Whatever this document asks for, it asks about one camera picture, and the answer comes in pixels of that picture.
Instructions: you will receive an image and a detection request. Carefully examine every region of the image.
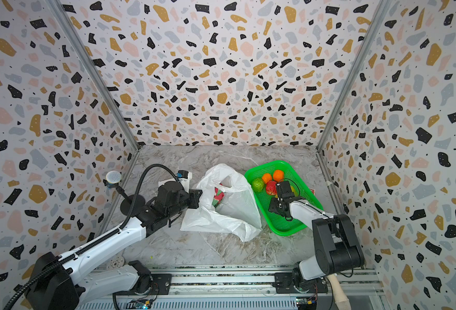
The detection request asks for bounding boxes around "microphone on black stand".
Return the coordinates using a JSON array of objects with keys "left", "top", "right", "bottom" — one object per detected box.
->
[{"left": 104, "top": 170, "right": 145, "bottom": 217}]

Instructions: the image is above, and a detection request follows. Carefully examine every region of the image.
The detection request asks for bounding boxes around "red apple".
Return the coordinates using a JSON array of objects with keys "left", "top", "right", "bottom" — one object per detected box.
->
[{"left": 265, "top": 180, "right": 277, "bottom": 196}]

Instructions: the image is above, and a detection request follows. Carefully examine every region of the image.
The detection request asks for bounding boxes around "aluminium right corner post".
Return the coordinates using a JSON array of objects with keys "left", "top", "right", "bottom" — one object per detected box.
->
[{"left": 317, "top": 0, "right": 391, "bottom": 154}]

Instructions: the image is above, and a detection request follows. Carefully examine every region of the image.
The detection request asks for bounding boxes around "white plastic bag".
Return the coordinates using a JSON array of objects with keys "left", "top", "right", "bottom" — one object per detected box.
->
[{"left": 180, "top": 164, "right": 262, "bottom": 242}]

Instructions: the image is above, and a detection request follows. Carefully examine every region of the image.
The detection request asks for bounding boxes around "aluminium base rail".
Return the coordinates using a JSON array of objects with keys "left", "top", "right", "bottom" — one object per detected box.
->
[{"left": 82, "top": 265, "right": 389, "bottom": 309}]

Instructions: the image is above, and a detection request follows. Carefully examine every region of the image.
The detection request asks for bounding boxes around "pink dragon fruit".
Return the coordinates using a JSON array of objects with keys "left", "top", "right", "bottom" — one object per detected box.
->
[{"left": 212, "top": 187, "right": 225, "bottom": 208}]

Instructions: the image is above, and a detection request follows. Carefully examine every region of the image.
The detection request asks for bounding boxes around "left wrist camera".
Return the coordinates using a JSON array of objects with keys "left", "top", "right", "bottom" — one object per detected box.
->
[{"left": 177, "top": 170, "right": 193, "bottom": 192}]

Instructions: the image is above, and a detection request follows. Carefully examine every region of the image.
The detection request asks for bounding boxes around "green plastic basket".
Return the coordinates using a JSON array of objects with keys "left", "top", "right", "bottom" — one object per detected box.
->
[{"left": 244, "top": 160, "right": 323, "bottom": 236}]

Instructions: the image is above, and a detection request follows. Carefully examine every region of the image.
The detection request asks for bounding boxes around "large orange fruit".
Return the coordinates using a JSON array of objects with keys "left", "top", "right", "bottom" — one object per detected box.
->
[{"left": 273, "top": 169, "right": 285, "bottom": 182}]

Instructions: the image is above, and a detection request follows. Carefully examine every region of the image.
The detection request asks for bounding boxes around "black corrugated cable conduit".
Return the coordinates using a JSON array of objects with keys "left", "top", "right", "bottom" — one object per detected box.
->
[{"left": 2, "top": 163, "right": 180, "bottom": 310}]

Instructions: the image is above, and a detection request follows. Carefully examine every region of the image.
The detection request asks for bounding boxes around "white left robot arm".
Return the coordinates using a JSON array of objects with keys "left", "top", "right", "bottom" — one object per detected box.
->
[{"left": 23, "top": 181, "right": 203, "bottom": 309}]

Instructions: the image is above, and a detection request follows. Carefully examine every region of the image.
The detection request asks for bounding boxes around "aluminium left corner post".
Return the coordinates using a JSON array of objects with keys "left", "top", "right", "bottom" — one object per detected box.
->
[{"left": 47, "top": 0, "right": 140, "bottom": 152}]

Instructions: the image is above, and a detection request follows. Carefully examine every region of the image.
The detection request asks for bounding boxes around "aluminium corner post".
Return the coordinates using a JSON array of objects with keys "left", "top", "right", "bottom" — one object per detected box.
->
[
  {"left": 47, "top": 0, "right": 140, "bottom": 152},
  {"left": 317, "top": 0, "right": 391, "bottom": 154}
]

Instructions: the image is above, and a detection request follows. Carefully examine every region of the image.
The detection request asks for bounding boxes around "green guava fruit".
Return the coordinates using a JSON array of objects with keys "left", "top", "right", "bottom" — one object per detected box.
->
[{"left": 251, "top": 178, "right": 265, "bottom": 192}]

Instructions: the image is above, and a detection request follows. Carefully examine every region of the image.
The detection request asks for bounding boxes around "small orange fruit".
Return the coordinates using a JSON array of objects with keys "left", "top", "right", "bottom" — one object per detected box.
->
[{"left": 262, "top": 173, "right": 273, "bottom": 183}]

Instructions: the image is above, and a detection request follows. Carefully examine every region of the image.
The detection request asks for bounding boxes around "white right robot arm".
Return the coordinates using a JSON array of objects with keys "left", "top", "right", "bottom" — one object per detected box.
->
[{"left": 269, "top": 181, "right": 364, "bottom": 284}]

